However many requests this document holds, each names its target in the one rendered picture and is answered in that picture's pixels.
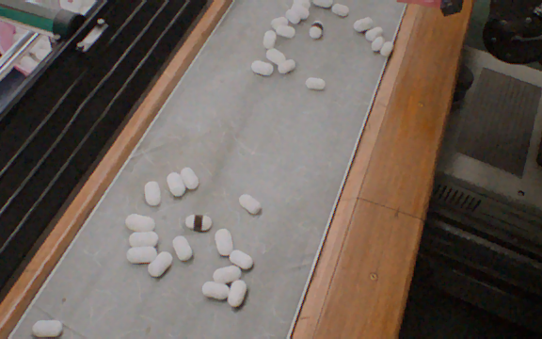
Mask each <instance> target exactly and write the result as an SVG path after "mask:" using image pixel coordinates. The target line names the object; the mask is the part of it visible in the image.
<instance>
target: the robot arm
mask: <svg viewBox="0 0 542 339"><path fill-rule="evenodd" d="M463 1H464V0H397V2H403V3H412V4H419V5H424V6H428V7H432V8H440V10H441V12H442V14H443V16H444V17H446V16H449V15H452V14H456V13H458V12H460V11H461V9H462V5H463ZM541 3H542V0H490V3H489V8H490V11H491V13H492V14H493V15H494V16H495V17H497V19H499V20H502V21H507V22H514V21H518V20H522V19H524V18H526V17H528V16H529V15H531V14H532V13H533V12H534V10H535V9H536V7H537V5H539V4H541Z"/></svg>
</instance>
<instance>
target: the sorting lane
mask: <svg viewBox="0 0 542 339"><path fill-rule="evenodd" d="M309 1H310V2H311V6H310V8H309V12H310V14H309V17H308V18H307V19H300V22H299V23H298V24H293V23H292V22H291V21H289V20H288V19H287V18H286V15H285V14H286V11H287V10H288V9H292V5H293V4H294V0H233V1H232V2H231V4H230V6H229V7H228V9H227V10H226V12H225V13H224V15H223V16H222V18H221V19H220V21H219V22H218V24H217V27H216V28H215V30H214V31H213V33H212V34H211V36H210V37H209V39H208V40H207V41H206V42H205V44H204V45H203V47H201V49H200V50H199V52H198V54H197V55H196V57H195V58H194V60H193V61H192V63H191V64H190V66H189V67H188V69H187V70H186V72H185V73H184V75H183V77H182V78H181V80H180V81H179V83H178V84H177V86H176V87H175V89H174V90H173V91H172V94H170V96H169V97H168V99H167V101H166V102H165V104H164V105H163V107H162V108H161V110H160V111H159V113H158V114H157V116H156V117H155V119H154V120H153V122H152V123H151V125H150V127H149V128H148V130H147V131H146V133H145V134H144V136H143V137H142V139H140V141H138V143H137V144H136V146H135V148H134V149H133V151H132V152H131V153H130V155H129V156H128V158H127V159H126V161H125V162H124V165H123V167H122V168H121V170H120V172H119V173H118V175H117V176H116V178H115V179H114V181H113V182H112V184H111V185H110V187H109V188H108V189H107V190H106V191H105V193H104V194H103V196H102V197H101V199H100V200H99V202H98V203H97V205H96V206H95V208H94V209H93V211H92V212H91V214H90V215H89V217H88V219H87V220H86V222H85V223H84V225H83V226H82V228H81V229H80V231H79V232H78V234H77V235H76V237H75V238H74V240H73V241H72V243H71V244H70V246H69V247H68V249H67V250H66V252H65V253H64V255H63V256H62V258H61V259H60V261H59V262H58V264H57V265H56V267H55V269H54V270H53V272H52V273H51V275H50V276H49V277H48V279H47V280H46V282H45V283H44V285H43V286H42V287H41V288H40V290H39V292H38V293H37V295H36V296H35V297H34V298H33V300H32V301H31V303H30V304H29V306H28V307H27V309H26V310H25V312H24V315H23V317H22V318H21V320H20V321H19V323H18V324H17V326H16V327H15V329H14V330H13V332H12V333H11V335H10V336H9V338H8V339H289V338H290V336H291V333H292V331H293V328H294V325H295V322H296V319H297V316H298V313H299V310H300V307H301V305H302V302H303V299H304V297H305V294H306V291H307V288H308V286H309V283H310V281H311V274H312V272H313V269H314V266H315V263H316V260H317V257H318V255H319V252H320V249H321V247H322V244H323V241H324V238H325V236H326V234H327V229H328V226H329V223H330V221H331V219H332V216H333V213H334V210H335V207H336V204H337V202H338V199H339V197H340V194H341V191H342V188H343V185H344V182H345V179H346V176H347V173H348V171H349V169H350V166H351V163H352V160H353V157H354V154H355V152H356V147H357V144H358V142H359V138H360V135H361V132H362V129H363V126H364V123H365V122H366V119H367V116H368V113H369V110H370V107H371V104H372V102H373V99H374V97H375V93H376V90H377V88H378V85H379V82H380V79H381V76H382V73H383V71H384V69H385V66H386V63H387V60H388V57H389V56H382V55H381V54H380V49H381V48H380V49H379V50H373V49H372V48H371V45H372V43H373V42H374V41H367V40H366V38H365V34H366V33H367V31H369V30H371V29H374V28H376V27H380V28H382V29H383V36H382V38H383V39H384V40H385V43H386V42H391V43H392V44H393V43H394V40H395V38H396V35H397V32H398V29H399V26H400V23H401V21H402V19H403V13H404V10H405V7H406V4H407V3H403V2H397V0H332V4H331V6H330V7H328V8H325V7H321V6H317V5H314V4H313V2H312V1H311V0H309ZM337 3H339V4H341V5H344V6H347V7H348V8H349V13H348V15H346V16H342V15H339V14H336V13H334V12H333V10H332V7H333V5H334V4H337ZM280 17H285V18H286V19H287V20H288V24H287V26H290V27H292V28H293V29H294V30H295V36H294V37H293V38H291V39H287V38H284V37H281V36H279V35H278V34H277V33H276V29H273V28H272V27H271V25H270V23H271V21H272V20H273V19H277V18H280ZM364 18H370V19H372V21H373V26H372V27H371V28H370V29H367V30H364V31H361V32H357V30H356V29H355V22H356V21H357V20H361V19H364ZM315 21H319V22H321V23H322V24H323V31H322V34H321V36H320V37H319V38H318V39H312V38H311V34H310V30H311V24H312V23H313V22H315ZM267 31H273V32H274V33H275V34H276V40H275V46H274V47H273V48H275V49H277V50H278V51H280V52H281V53H283V54H284V55H285V61H286V60H288V59H292V60H293V61H294V62H295V68H294V69H293V70H291V71H289V72H287V73H280V72H279V70H278V66H279V65H278V64H276V63H274V62H273V61H271V60H269V59H268V58H267V57H266V51H267V50H268V49H269V48H264V45H263V42H264V34H265V32H267ZM256 60H260V61H262V62H265V63H269V64H271V65H272V67H273V72H272V73H271V74H270V75H268V76H265V75H263V74H260V73H255V72H254V71H252V68H251V66H252V63H253V62H254V61H256ZM310 78H317V79H322V80H324V82H325V84H326V85H325V87H324V88H323V89H322V90H315V89H309V88H308V87H307V81H308V79H310ZM184 168H190V169H191V170H193V171H194V173H195V174H196V176H197V178H198V180H199V185H198V187H197V188H187V187H186V186H184V188H185V191H184V193H183V194H182V195H180V196H175V195H173V194H172V192H171V190H170V188H169V185H168V183H167V178H168V176H169V175H170V174H171V173H177V174H179V175H180V173H181V170H182V169H184ZM149 182H155V183H157V184H158V185H159V186H160V188H161V194H162V200H161V202H160V203H159V204H158V205H156V206H151V205H149V204H148V203H147V201H146V195H145V186H146V184H147V183H149ZM183 185H184V184H183ZM243 194H249V195H250V196H252V197H253V198H254V199H255V200H257V201H258V202H260V204H261V206H262V209H261V211H260V212H259V213H257V214H251V213H250V212H248V210H247V209H246V208H244V207H243V206H242V205H241V204H240V202H239V199H240V197H241V196H242V195H243ZM132 214H137V215H140V216H143V217H149V218H152V219H153V220H154V223H155V227H154V230H153V232H154V233H156V234H157V235H158V236H159V241H158V243H157V244H156V245H155V246H154V248H155V249H156V251H157V256H158V254H159V253H161V252H163V251H166V252H169V253H170V254H171V258H172V261H171V265H170V266H169V267H168V268H167V269H166V270H165V272H164V273H163V274H162V275H161V276H159V277H153V276H151V275H150V273H149V271H148V267H149V264H150V263H139V264H132V263H130V262H129V261H128V260H127V258H126V253H127V251H128V249H130V248H132V246H131V245H130V244H129V236H131V234H134V233H139V232H136V231H131V230H129V229H128V228H127V227H126V225H125V220H126V219H127V217H128V216H130V215H132ZM190 215H204V216H207V217H209V218H210V219H211V220H212V227H211V228H210V229H209V230H207V231H196V230H191V229H189V228H188V227H187V226H186V224H185V221H186V219H187V217H188V216H190ZM221 229H225V230H227V231H228V232H229V233H230V234H231V240H232V244H233V250H240V251H241V252H243V253H245V254H247V255H248V256H250V257H251V258H252V260H253V265H252V267H251V268H249V269H242V268H241V267H239V266H237V265H235V264H233V263H232V262H231V260H230V254H229V255H221V254H220V253H219V252H218V248H217V244H216V239H215V236H216V233H217V232H218V230H221ZM176 236H184V237H185V238H186V240H187V242H188V244H189V246H190V248H191V250H192V256H191V257H190V258H189V259H188V260H186V261H183V260H180V259H179V258H178V256H177V254H176V252H175V249H174V248H173V246H172V241H173V239H174V238H175V237H176ZM228 266H237V267H238V268H239V269H240V271H241V277H240V279H239V280H238V281H242V282H244V283H245V284H246V285H247V291H246V293H245V296H244V299H243V302H242V303H241V304H240V305H239V306H236V307H233V306H231V305H230V304H229V303H228V297H226V298H224V299H215V298H210V297H207V296H205V295H204V294H203V292H202V286H203V285H204V284H205V283H208V282H212V283H215V280H214V275H215V272H216V271H217V270H218V269H220V268H223V267H228ZM42 320H44V321H52V320H57V321H59V322H61V323H62V325H63V332H62V333H61V334H60V335H59V336H42V337H39V336H35V335H34V333H33V331H32V329H33V326H34V325H35V324H36V323H37V322H38V321H42Z"/></svg>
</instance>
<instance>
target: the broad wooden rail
mask: <svg viewBox="0 0 542 339"><path fill-rule="evenodd" d="M474 3H475V0H464V1H463V5H462V9H461V11H460V12H458V13H456V14H452V15H449V16H446V17H444V16H443V14H442V12H441V10H440V8H432V7H428V6H424V5H419V4H412V3H406V7H405V10H404V13H403V19H402V21H401V23H400V26H399V29H398V32H397V35H396V38H395V40H394V43H393V46H394V47H393V50H392V51H391V53H390V55H389V57H388V60H387V63H386V66H385V69H384V71H383V73H382V76H381V79H380V82H379V85H378V88H377V90H376V93H375V97H374V99H373V102H372V104H371V107H370V110H369V113H368V116H367V119H366V122H365V123H364V126H363V129H362V132H361V135H360V138H359V142H358V144H357V147H356V152H355V154H354V157H353V160H352V163H351V166H350V169H349V171H348V173H347V176H346V179H345V182H344V185H343V188H342V191H341V194H340V197H339V199H338V202H337V204H336V207H335V210H334V213H333V216H332V219H331V221H330V223H329V226H328V229H327V234H326V236H325V238H324V241H323V244H322V247H321V249H320V252H319V255H318V257H317V260H316V263H315V266H314V269H313V272H312V274H311V281H310V283H309V286H308V288H307V291H306V294H305V297H304V299H303V302H302V305H301V307H300V310H299V313H298V316H297V319H296V322H295V325H294V328H293V331H292V333H291V336H290V338H289V339H398V338H399V334H400V330H401V327H402V323H403V318H404V309H405V306H406V302H407V294H408V290H409V286H410V283H411V278H412V274H413V270H414V266H415V262H416V258H417V253H418V249H419V245H420V241H421V237H422V230H423V226H424V222H425V218H426V213H427V209H428V205H429V201H430V197H431V193H432V189H433V185H434V181H435V177H436V173H437V168H438V162H439V157H440V153H441V148H442V144H443V141H444V137H445V133H446V129H447V124H448V120H449V112H450V108H451V103H452V99H453V96H454V89H455V85H456V80H457V77H458V72H459V68H460V64H461V59H462V56H463V51H464V47H465V43H466V39H467V36H468V32H469V27H470V20H471V15H472V12H473V8H474Z"/></svg>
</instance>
